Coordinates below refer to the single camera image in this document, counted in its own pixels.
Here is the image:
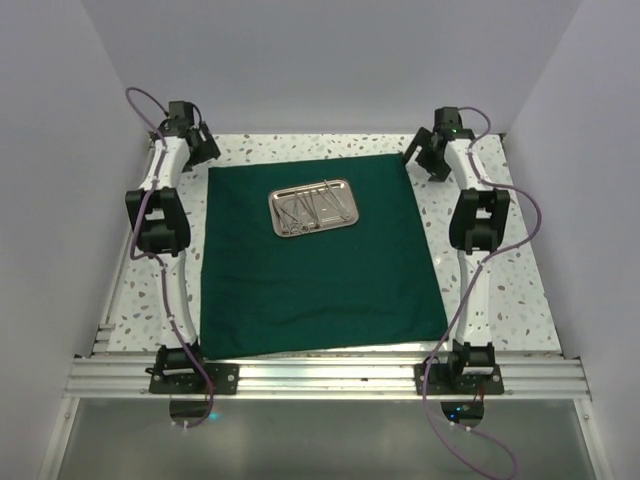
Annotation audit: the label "green surgical cloth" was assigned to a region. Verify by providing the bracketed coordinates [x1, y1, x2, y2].
[200, 154, 447, 359]

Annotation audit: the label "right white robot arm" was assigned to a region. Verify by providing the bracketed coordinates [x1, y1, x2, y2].
[403, 107, 511, 394]

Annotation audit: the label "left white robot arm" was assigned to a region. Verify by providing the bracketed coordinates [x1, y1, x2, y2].
[125, 101, 220, 393]

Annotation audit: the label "steel surgical scissors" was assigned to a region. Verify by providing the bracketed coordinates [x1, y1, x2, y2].
[277, 194, 313, 236]

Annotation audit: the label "steel needle holder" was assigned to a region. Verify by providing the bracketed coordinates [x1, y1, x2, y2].
[324, 180, 351, 220]

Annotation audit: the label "steel forceps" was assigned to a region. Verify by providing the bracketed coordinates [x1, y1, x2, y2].
[308, 189, 327, 228]

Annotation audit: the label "stainless steel instrument tray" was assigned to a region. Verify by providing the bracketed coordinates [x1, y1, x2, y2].
[268, 179, 360, 239]

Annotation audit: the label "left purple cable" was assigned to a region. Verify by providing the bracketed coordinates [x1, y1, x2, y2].
[124, 87, 221, 429]

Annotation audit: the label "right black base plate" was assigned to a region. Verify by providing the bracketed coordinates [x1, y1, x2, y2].
[413, 363, 505, 396]

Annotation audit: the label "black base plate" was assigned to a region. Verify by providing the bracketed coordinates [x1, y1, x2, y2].
[413, 363, 505, 396]
[145, 362, 239, 395]

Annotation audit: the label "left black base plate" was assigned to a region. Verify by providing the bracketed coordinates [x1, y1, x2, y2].
[145, 362, 239, 395]

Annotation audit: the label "aluminium mounting rail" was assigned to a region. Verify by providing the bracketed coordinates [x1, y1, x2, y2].
[63, 350, 591, 400]

